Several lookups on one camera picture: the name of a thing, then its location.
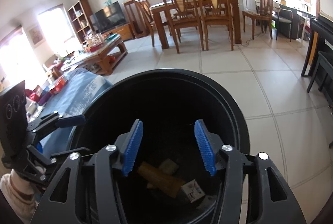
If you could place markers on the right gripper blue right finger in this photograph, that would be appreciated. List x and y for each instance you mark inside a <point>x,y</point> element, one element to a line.
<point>224,162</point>

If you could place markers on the tall wooden side stand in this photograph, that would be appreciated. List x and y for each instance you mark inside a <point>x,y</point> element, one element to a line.
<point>135,19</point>

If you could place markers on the blue tablecloth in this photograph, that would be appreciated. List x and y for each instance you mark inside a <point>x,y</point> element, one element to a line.
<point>81,89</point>

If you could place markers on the wooden tv stand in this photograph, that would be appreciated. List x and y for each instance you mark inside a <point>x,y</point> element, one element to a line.
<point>125,31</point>

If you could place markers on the black piano bench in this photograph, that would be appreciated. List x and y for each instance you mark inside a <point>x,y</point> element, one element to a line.
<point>323,74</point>

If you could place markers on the left white gloved hand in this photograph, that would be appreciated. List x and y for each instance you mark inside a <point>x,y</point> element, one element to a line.
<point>20,195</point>

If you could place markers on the wooden dining chair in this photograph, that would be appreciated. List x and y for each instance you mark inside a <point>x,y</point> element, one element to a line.
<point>183,14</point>
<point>216,12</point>

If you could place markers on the black flat television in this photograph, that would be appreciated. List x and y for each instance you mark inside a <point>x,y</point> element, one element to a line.
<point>108,18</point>

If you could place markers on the wooden dining chair left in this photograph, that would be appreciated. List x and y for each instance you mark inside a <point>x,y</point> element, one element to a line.
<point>183,14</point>

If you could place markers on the black round trash bin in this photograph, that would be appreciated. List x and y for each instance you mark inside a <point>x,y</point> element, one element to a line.
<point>168,102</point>

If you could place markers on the brown box in bin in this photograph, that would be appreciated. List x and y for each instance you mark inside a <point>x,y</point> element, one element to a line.
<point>168,184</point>

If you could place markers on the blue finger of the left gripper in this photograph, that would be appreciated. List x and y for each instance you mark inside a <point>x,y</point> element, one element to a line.
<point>70,121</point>

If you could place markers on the wooden dining chair right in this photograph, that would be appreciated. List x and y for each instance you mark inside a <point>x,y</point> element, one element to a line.
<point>216,12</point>

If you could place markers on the white carton in bin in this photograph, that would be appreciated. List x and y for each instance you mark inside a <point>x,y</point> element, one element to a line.
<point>192,191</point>

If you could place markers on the black piano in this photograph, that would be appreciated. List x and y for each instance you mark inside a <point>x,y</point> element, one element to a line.
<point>321,32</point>

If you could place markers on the wooden bookshelf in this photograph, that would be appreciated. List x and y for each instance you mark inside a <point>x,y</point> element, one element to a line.
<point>79,15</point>

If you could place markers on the wooden coffee table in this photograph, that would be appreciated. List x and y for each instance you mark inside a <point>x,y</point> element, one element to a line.
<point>102,61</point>

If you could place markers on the wooden chair by window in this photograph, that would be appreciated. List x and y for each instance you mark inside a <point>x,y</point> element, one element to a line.
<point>264,15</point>

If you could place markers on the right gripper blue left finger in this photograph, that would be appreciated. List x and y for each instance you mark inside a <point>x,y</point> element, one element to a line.
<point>113,162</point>

